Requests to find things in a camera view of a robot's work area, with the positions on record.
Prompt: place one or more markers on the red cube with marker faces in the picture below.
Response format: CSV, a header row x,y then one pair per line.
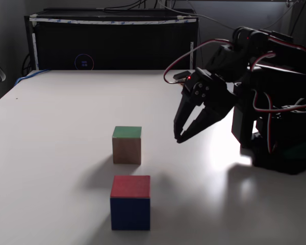
x,y
130,204

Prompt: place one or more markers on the small black camera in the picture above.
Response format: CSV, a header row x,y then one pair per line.
x,y
180,76

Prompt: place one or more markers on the black equipment cabinet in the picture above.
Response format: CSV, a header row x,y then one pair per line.
x,y
117,46

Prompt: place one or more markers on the white printed tape strip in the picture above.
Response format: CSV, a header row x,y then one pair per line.
x,y
112,21

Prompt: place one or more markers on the wooden cube with green face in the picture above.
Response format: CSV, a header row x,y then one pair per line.
x,y
127,148

